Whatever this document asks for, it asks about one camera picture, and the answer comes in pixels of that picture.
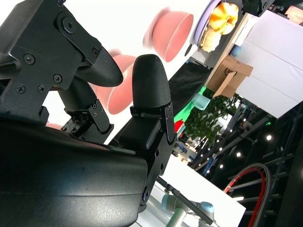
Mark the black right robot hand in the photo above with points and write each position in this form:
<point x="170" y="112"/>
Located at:
<point x="71" y="177"/>

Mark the pink plastic bowl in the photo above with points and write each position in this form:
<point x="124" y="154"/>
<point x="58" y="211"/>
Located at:
<point x="170" y="35"/>
<point x="53" y="125"/>
<point x="120" y="94"/>

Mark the grey industrial robot arm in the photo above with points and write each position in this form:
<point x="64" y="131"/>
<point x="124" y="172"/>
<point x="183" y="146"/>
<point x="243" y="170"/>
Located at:
<point x="180" y="208"/>

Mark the black tripod pole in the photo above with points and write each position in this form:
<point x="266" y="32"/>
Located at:
<point x="184" y="196"/>

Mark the small red object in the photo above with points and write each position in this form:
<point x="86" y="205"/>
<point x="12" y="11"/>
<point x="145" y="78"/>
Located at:
<point x="178" y="125"/>

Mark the white board panel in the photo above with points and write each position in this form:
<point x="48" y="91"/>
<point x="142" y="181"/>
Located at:
<point x="201" y="189"/>

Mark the green cloth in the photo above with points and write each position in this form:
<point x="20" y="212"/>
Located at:
<point x="189" y="111"/>

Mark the green leafy plant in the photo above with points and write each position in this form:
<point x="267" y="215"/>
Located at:
<point x="208" y="120"/>

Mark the teal cup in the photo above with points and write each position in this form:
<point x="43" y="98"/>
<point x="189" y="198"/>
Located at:
<point x="201" y="100"/>

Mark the black backdrop cloth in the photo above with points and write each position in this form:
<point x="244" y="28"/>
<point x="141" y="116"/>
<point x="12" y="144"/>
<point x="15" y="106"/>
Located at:
<point x="189" y="78"/>

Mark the black round table grommet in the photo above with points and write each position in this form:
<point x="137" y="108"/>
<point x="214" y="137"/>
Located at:
<point x="188" y="50"/>

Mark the cardboard box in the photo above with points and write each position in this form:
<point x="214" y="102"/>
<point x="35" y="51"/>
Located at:
<point x="227" y="78"/>

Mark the red hoop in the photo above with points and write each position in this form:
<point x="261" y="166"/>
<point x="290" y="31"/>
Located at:
<point x="262" y="179"/>

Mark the beige toy food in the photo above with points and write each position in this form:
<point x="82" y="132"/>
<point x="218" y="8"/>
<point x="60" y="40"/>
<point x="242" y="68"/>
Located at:
<point x="209" y="40"/>

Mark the purple plate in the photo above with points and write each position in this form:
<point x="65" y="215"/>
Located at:
<point x="201" y="23"/>

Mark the orange toy food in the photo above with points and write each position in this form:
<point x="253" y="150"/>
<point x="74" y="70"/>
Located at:
<point x="223" y="16"/>

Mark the black device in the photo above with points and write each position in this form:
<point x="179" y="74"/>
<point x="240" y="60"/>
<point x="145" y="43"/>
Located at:
<point x="253" y="6"/>

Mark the large white wall panel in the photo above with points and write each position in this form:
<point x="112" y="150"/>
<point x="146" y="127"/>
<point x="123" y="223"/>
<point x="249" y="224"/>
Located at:
<point x="272" y="59"/>

